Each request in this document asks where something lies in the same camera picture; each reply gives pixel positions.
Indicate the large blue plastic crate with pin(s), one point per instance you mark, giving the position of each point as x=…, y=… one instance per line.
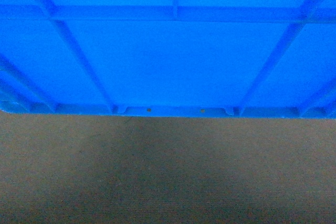
x=188, y=58

